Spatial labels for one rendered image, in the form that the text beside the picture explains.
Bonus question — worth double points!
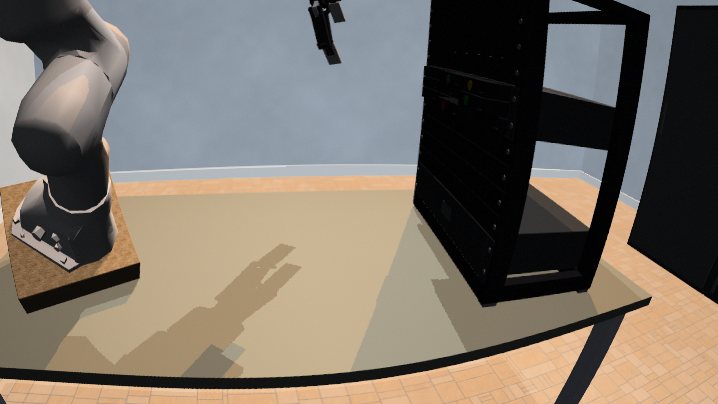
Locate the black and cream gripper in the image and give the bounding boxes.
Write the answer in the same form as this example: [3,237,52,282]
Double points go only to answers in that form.
[308,0,346,65]

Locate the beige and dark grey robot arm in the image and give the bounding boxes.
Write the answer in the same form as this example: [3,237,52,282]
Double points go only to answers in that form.
[0,0,130,272]

